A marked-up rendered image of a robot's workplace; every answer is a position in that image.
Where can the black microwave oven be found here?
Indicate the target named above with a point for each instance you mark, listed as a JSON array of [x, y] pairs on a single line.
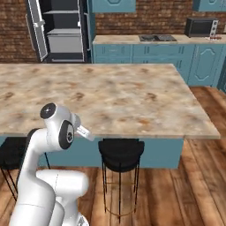
[[200, 27]]

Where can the open grey fridge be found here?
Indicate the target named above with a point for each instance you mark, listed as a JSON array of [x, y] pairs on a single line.
[[65, 41]]

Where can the teal island counter base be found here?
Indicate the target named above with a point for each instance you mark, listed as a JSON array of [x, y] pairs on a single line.
[[164, 153]]

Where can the teal base cupboard run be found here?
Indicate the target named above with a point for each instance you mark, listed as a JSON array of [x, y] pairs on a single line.
[[164, 58]]

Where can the red kebab skewer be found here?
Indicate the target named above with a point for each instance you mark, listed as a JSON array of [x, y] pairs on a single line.
[[215, 37]]

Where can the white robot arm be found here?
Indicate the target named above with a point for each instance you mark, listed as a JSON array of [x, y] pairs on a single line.
[[35, 188]]

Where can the grey fridge door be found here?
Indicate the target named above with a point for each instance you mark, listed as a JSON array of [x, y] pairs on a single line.
[[38, 32]]

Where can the black hob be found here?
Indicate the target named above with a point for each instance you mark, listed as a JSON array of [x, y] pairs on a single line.
[[157, 38]]

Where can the teal wall cupboard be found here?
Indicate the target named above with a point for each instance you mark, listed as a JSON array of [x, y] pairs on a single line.
[[113, 5], [210, 4]]

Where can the black bar stool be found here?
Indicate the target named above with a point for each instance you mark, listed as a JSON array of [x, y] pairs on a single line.
[[11, 153], [121, 154]]

